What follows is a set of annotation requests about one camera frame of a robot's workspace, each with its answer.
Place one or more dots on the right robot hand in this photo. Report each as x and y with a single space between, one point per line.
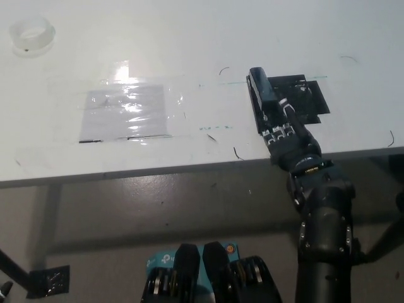
295 148

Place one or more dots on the robot body with teal tops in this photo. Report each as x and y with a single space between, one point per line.
217 271

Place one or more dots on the paper sheet under clear film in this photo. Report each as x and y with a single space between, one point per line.
102 118

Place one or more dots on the black floor tape patch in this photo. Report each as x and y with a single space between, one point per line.
47 281

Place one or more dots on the black table leg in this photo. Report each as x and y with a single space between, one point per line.
385 243
14 269

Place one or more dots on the clear tape roll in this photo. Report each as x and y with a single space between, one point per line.
44 40

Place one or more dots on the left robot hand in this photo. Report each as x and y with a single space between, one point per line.
4 290

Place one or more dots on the black tape mark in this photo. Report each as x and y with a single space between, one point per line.
311 101

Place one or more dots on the black desk stapler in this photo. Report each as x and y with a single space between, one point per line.
262 85

